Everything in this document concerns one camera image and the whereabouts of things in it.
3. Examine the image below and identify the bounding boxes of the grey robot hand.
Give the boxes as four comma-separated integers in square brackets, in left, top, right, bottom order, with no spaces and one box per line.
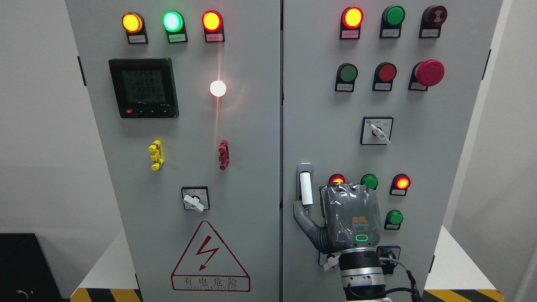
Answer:
[293,183,382,254]

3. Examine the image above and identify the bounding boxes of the silver door lock handle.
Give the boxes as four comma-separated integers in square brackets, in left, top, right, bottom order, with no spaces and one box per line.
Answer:
[296,162,314,208]

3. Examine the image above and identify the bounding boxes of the right grey cabinet door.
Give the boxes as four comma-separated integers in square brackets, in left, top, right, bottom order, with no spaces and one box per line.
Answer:
[282,0,503,302]

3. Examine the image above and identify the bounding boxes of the grey cabinet door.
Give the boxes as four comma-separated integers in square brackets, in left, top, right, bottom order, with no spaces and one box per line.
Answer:
[66,0,281,302]
[282,0,503,302]

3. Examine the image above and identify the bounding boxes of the left grey cabinet door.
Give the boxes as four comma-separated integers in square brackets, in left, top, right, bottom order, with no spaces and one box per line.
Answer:
[66,0,281,302]

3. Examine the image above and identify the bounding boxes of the green lamp middle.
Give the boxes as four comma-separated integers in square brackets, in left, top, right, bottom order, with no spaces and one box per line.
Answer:
[360,174,378,190]

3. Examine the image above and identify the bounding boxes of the red lit lamp middle left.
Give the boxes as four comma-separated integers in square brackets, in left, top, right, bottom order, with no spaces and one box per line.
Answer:
[328,174,346,186]

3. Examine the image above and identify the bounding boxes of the green push button lower right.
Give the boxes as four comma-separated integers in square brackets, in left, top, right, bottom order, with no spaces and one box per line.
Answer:
[384,210,404,231]

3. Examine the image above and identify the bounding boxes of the green push button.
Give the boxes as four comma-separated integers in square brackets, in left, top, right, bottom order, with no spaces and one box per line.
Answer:
[334,63,357,92]
[384,210,404,231]

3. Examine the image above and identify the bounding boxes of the red lit lamp middle right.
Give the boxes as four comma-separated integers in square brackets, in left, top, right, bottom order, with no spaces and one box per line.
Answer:
[389,174,411,196]

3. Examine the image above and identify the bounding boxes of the white platform with hazard stripes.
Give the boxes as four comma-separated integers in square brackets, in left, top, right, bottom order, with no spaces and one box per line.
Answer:
[70,228,504,302]

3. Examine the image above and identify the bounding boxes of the green push button upper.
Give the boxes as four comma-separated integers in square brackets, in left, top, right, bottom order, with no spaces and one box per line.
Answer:
[334,63,357,92]

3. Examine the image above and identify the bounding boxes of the red terminal connector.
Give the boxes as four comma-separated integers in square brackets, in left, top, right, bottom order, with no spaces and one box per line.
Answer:
[218,139,230,170]

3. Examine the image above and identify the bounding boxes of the red push button upper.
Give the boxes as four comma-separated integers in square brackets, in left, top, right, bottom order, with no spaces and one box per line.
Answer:
[372,62,397,91]

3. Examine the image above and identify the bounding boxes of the red electric hazard warning sign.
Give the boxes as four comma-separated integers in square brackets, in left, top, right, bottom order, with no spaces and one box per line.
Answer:
[171,221,250,292]

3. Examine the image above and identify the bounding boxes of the red mushroom emergency stop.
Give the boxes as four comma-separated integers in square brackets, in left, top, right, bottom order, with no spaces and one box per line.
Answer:
[408,59,445,91]

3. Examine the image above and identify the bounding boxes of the white lit indicator lamp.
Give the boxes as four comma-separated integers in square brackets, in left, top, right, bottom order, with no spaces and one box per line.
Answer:
[209,80,227,98]

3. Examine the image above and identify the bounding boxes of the red lit lamp top right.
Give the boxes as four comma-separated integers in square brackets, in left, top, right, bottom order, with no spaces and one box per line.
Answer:
[339,6,364,40]

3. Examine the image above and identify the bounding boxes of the green lamp top right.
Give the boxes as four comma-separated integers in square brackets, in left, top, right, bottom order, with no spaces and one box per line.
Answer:
[379,5,405,39]

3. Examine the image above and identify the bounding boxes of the yellow terminal connector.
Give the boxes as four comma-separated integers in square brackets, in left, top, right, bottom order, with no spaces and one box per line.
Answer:
[148,140,164,171]

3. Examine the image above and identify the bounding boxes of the dark red buzzer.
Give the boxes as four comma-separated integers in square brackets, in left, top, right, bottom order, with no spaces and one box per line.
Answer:
[419,5,447,39]

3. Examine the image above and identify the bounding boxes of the red lit indicator lamp left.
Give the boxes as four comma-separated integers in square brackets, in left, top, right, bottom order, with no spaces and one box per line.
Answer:
[201,10,225,43]

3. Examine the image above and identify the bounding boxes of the black digital power meter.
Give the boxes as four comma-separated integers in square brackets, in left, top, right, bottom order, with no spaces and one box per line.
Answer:
[109,58,179,119]

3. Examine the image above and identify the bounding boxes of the green lit indicator lamp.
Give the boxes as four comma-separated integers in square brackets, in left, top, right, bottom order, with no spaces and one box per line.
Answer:
[162,11,188,44]

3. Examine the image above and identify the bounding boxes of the yellow indicator lamp top left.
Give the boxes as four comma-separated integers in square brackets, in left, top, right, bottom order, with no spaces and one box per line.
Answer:
[122,12,149,44]

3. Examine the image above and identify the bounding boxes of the black box lower left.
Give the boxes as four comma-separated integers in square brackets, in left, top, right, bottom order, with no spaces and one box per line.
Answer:
[0,233,62,302]

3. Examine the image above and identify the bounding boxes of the white selector switch lower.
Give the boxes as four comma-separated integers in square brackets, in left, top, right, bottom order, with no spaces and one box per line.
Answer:
[317,252,341,273]

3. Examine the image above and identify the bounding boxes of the white selector switch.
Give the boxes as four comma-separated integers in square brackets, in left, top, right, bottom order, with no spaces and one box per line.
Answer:
[360,117,394,145]
[317,252,341,273]

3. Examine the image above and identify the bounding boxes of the black selector switch lower right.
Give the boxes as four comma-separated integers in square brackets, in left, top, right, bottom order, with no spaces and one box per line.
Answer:
[376,245,401,275]

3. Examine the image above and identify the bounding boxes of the white selector switch upper right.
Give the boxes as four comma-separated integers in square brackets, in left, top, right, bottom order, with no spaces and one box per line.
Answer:
[360,117,394,145]

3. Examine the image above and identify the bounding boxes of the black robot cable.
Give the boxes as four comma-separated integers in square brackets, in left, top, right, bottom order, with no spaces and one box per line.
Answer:
[343,257,423,302]

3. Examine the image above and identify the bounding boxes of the left door selector switch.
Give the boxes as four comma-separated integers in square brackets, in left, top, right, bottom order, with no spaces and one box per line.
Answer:
[181,186,211,213]

